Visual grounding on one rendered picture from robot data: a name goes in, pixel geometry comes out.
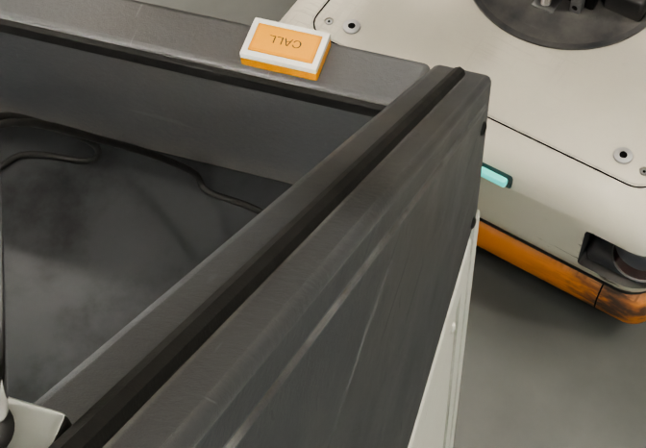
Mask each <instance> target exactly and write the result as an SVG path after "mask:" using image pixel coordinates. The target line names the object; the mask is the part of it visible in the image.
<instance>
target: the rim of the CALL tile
mask: <svg viewBox="0 0 646 448"><path fill-rule="evenodd" d="M259 23H263V24H267V25H272V26H276V27H281V28H286V29H289V30H294V31H298V32H303V33H308V34H312V35H317V36H322V37H323V38H322V40H321V42H320V45H319V47H318V50H317V52H316V55H315V57H314V60H313V62H312V64H311V63H306V62H298V61H295V60H290V59H286V58H281V57H277V56H273V55H268V54H264V53H260V52H256V51H251V50H248V47H249V44H250V42H251V40H252V38H253V35H254V33H255V32H256V30H257V27H258V25H259ZM330 39H331V34H329V33H325V32H320V31H315V30H312V29H307V28H303V27H298V26H293V25H289V24H285V23H280V22H276V21H271V20H267V19H262V18H257V17H256V18H255V20H254V22H253V24H252V26H251V29H250V31H249V33H248V35H247V38H246V39H245V41H244V43H243V46H242V48H241V50H240V52H239V55H240V57H241V58H244V59H249V60H253V61H258V62H266V63H270V64H274V65H278V66H282V67H287V68H291V69H296V70H300V71H305V72H309V73H313V74H316V73H317V71H318V68H319V66H320V64H321V62H322V59H323V56H324V54H325V51H326V49H327V46H328V44H329V41H330Z"/></svg>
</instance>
